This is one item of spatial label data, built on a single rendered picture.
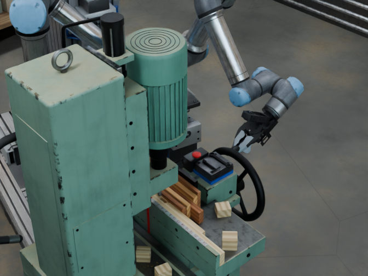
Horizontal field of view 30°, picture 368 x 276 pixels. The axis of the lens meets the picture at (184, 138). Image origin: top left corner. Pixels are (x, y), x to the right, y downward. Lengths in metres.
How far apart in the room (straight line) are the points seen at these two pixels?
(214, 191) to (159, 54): 0.60
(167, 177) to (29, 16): 0.68
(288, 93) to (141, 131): 0.81
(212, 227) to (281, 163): 1.77
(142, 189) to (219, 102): 2.40
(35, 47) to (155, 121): 0.62
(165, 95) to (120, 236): 0.44
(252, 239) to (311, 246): 1.31
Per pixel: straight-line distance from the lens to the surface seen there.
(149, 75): 1.85
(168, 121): 1.94
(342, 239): 3.50
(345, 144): 4.11
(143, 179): 2.01
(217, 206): 2.20
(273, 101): 2.54
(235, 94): 2.50
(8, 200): 3.38
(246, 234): 2.16
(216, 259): 2.02
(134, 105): 1.84
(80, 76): 1.72
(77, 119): 1.69
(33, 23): 2.30
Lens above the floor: 2.40
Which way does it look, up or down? 36 degrees down
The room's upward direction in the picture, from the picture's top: straight up
